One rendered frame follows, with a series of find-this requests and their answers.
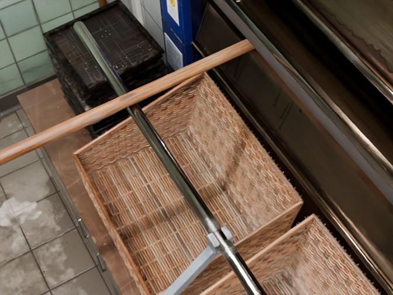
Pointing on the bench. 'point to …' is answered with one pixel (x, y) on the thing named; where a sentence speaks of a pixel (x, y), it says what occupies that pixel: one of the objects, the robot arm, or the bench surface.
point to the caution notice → (173, 9)
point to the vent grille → (173, 54)
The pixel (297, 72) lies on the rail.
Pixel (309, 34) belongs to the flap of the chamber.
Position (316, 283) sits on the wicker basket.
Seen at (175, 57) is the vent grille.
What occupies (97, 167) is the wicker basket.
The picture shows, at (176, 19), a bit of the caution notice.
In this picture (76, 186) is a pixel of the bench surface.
